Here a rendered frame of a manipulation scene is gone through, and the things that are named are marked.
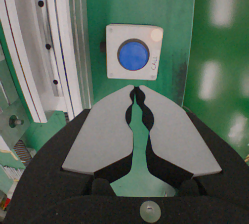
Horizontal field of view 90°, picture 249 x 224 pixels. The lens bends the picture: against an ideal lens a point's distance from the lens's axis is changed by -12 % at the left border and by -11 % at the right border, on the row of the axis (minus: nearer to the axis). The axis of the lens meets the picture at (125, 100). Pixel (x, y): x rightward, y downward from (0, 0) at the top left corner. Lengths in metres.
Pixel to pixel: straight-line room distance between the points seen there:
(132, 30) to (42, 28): 0.13
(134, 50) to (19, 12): 0.16
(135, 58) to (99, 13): 0.11
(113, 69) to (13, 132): 0.29
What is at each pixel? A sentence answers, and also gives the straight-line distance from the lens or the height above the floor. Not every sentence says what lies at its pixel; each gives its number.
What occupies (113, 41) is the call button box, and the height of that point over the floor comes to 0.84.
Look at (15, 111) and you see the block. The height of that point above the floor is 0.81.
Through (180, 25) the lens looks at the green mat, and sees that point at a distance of 0.28.
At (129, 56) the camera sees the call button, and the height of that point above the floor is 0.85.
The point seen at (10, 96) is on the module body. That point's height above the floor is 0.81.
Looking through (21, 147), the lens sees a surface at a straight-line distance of 0.50.
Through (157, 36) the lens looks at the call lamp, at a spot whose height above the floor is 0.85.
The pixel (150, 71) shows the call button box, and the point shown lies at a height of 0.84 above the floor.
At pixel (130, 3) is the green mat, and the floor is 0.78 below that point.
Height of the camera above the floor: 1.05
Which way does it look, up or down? 57 degrees down
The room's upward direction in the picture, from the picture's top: 178 degrees counter-clockwise
